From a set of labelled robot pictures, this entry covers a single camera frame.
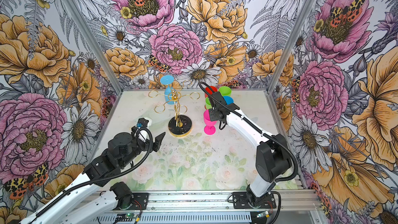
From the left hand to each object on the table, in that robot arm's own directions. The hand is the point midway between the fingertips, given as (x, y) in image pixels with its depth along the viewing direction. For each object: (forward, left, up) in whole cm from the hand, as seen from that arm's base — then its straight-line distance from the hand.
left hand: (155, 133), depth 72 cm
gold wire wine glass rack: (+17, -7, -20) cm, 27 cm away
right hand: (+15, -30, -8) cm, 35 cm away
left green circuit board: (-29, +13, -24) cm, 40 cm away
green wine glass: (+23, -25, -6) cm, 34 cm away
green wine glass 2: (+36, -37, -8) cm, 52 cm away
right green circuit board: (-29, -49, -22) cm, 61 cm away
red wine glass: (+29, -29, 0) cm, 41 cm away
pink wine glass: (+15, -26, -22) cm, 38 cm away
